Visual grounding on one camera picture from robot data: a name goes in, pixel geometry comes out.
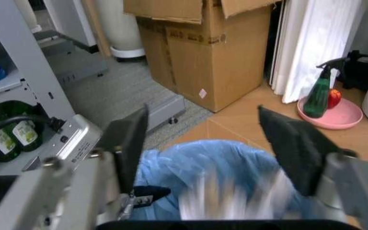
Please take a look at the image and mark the green spray bottle black trigger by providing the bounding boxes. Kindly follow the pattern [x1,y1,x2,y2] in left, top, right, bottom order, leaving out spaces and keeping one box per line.
[301,58,352,119]

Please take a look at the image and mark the pink round tray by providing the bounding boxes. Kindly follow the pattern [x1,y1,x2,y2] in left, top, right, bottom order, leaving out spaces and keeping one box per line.
[296,95,364,130]

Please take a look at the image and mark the green bottle with pale label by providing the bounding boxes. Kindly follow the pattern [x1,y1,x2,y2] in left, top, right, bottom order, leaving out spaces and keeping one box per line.
[0,105,22,164]
[1,100,45,152]

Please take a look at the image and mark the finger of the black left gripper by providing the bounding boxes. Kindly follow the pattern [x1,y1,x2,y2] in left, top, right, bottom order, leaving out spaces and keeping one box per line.
[116,185,172,220]

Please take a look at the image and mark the red apple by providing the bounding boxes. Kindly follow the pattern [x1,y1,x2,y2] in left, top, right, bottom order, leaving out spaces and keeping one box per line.
[326,89,343,110]

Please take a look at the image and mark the grey metal wheeled stand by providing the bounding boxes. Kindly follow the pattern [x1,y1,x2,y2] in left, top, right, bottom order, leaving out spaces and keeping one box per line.
[32,30,110,90]

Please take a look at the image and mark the grey wheeled base plate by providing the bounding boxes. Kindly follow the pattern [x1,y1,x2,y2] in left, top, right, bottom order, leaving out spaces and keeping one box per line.
[145,95,187,133]

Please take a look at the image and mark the wooden stick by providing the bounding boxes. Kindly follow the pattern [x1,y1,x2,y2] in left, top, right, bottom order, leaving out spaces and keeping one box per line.
[80,0,113,58]

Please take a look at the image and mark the large brown cardboard box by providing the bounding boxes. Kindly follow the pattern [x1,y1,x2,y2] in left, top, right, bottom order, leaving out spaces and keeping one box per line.
[122,0,284,113]

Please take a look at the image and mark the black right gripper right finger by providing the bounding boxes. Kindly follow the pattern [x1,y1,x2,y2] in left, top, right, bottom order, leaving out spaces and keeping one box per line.
[257,104,368,230]

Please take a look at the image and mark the white flat boards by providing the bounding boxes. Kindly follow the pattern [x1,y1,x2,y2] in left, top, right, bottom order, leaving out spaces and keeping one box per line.
[268,0,366,104]

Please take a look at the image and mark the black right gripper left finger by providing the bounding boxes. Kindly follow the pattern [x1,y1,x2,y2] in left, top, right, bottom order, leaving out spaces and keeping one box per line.
[0,104,149,230]

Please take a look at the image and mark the white shelf cabinet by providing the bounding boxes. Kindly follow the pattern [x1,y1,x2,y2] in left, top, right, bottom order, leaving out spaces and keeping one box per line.
[0,0,77,178]

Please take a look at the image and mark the white cylindrical appliance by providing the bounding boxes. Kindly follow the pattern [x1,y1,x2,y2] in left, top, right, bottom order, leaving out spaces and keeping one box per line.
[94,0,147,63]

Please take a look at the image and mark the grey striped rug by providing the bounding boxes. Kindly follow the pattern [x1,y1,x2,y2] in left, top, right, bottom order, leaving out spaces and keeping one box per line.
[64,52,216,138]

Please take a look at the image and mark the trash bin with blue bag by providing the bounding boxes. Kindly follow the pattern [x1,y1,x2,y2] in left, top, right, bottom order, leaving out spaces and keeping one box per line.
[132,140,316,221]

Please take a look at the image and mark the black box-shaped device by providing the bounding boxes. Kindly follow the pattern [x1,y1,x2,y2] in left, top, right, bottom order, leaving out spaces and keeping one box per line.
[339,49,368,91]

